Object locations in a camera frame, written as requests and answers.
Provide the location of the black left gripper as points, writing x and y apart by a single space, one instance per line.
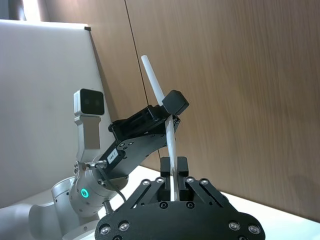
127 157

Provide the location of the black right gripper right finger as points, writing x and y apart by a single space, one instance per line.
205 192

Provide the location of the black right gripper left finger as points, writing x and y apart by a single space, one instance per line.
147 193

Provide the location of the white plastic stick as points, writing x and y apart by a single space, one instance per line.
157 85

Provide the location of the white table cloth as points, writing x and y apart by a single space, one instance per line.
287 226

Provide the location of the small black panel clip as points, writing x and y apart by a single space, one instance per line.
87 28

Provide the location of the white partition panel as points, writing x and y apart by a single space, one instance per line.
37 100

